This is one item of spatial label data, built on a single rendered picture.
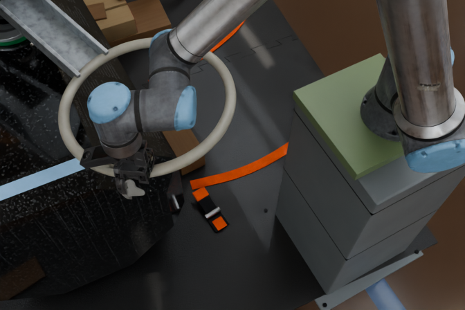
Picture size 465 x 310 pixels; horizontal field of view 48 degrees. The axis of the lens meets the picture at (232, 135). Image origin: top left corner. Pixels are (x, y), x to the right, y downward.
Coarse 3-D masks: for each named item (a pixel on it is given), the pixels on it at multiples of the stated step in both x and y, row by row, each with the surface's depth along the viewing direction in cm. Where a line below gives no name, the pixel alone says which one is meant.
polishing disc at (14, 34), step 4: (8, 24) 170; (0, 28) 169; (4, 28) 169; (8, 28) 169; (12, 28) 169; (0, 32) 168; (4, 32) 168; (8, 32) 168; (12, 32) 168; (16, 32) 168; (0, 36) 167; (4, 36) 167; (8, 36) 167; (12, 36) 167; (16, 36) 167; (20, 36) 168; (0, 40) 167; (4, 40) 167; (8, 40) 167; (12, 40) 168
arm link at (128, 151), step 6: (138, 138) 116; (102, 144) 114; (132, 144) 115; (138, 144) 117; (108, 150) 115; (114, 150) 114; (120, 150) 114; (126, 150) 115; (132, 150) 116; (114, 156) 116; (120, 156) 116; (126, 156) 117
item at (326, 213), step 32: (288, 160) 184; (320, 160) 158; (288, 192) 198; (320, 192) 169; (352, 192) 147; (384, 192) 139; (416, 192) 147; (448, 192) 170; (288, 224) 215; (320, 224) 181; (352, 224) 156; (384, 224) 159; (416, 224) 185; (320, 256) 194; (352, 256) 172; (384, 256) 204; (416, 256) 217; (352, 288) 209
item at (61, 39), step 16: (16, 0) 158; (32, 0) 159; (48, 0) 155; (16, 16) 156; (32, 16) 157; (48, 16) 158; (64, 16) 154; (32, 32) 150; (48, 32) 156; (64, 32) 157; (80, 32) 154; (48, 48) 149; (64, 48) 155; (80, 48) 156; (96, 48) 155; (64, 64) 149; (80, 64) 154
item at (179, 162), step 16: (112, 48) 155; (128, 48) 156; (96, 64) 153; (224, 64) 149; (80, 80) 150; (224, 80) 145; (64, 96) 145; (64, 112) 142; (224, 112) 138; (64, 128) 139; (224, 128) 136; (208, 144) 133; (176, 160) 130; (192, 160) 131
